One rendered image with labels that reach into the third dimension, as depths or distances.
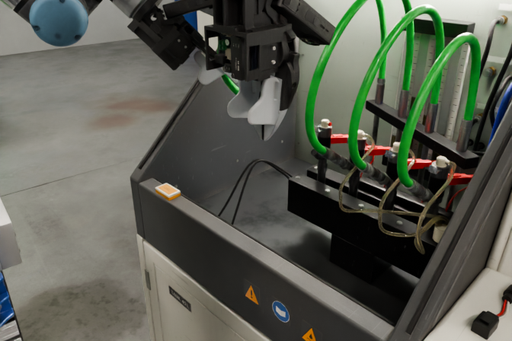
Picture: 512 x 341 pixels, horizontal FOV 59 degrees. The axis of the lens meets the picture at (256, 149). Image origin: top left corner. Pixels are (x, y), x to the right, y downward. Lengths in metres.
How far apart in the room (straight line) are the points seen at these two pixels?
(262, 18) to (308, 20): 0.06
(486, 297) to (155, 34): 0.68
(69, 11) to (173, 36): 0.20
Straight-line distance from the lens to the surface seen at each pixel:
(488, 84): 1.04
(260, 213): 1.11
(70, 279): 2.35
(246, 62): 0.49
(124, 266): 2.34
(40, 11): 0.72
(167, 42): 0.83
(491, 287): 0.77
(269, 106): 0.55
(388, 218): 0.86
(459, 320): 0.69
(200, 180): 1.15
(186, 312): 1.10
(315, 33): 0.57
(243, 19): 0.50
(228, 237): 0.83
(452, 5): 1.05
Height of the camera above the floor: 1.44
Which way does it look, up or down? 25 degrees down
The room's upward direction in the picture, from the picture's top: straight up
